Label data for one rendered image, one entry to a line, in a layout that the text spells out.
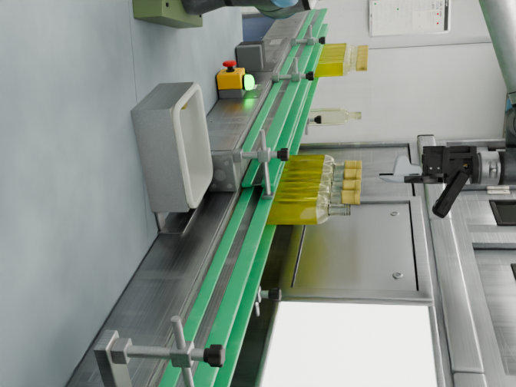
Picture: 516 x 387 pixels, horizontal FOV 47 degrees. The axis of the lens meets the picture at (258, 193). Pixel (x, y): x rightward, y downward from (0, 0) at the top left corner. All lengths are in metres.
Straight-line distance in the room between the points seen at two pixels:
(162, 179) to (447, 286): 0.66
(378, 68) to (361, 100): 0.44
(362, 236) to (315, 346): 0.42
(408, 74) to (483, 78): 0.87
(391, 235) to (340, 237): 0.13
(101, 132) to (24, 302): 0.33
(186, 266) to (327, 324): 0.32
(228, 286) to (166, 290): 0.11
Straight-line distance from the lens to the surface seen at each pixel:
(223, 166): 1.36
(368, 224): 1.58
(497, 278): 1.48
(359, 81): 7.51
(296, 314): 1.28
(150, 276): 1.14
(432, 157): 1.36
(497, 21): 1.26
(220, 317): 1.03
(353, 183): 1.48
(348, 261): 1.44
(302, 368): 1.16
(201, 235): 1.23
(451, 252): 1.49
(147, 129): 1.16
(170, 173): 1.18
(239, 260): 1.16
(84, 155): 0.98
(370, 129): 7.72
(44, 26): 0.91
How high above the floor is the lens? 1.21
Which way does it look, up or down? 12 degrees down
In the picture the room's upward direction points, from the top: 90 degrees clockwise
